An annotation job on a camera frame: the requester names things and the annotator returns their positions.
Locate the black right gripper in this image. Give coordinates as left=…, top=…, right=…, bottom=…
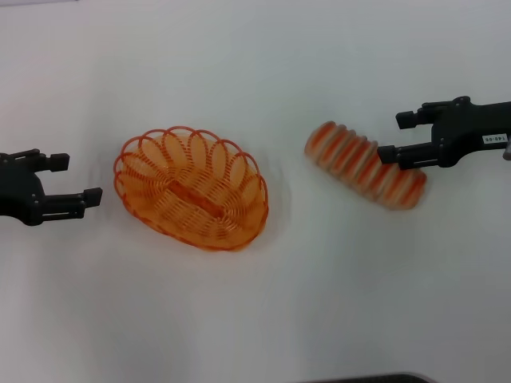
left=376, top=95, right=511, bottom=171

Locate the orange wire basket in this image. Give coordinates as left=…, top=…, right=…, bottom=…
left=113, top=125, right=271, bottom=255

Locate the dark rounded robot base edge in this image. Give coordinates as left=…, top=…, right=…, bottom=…
left=303, top=371, right=434, bottom=383

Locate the orange striped bread loaf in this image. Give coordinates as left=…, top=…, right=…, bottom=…
left=303, top=120, right=428, bottom=211

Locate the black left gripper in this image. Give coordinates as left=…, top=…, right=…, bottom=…
left=0, top=148, right=104, bottom=227

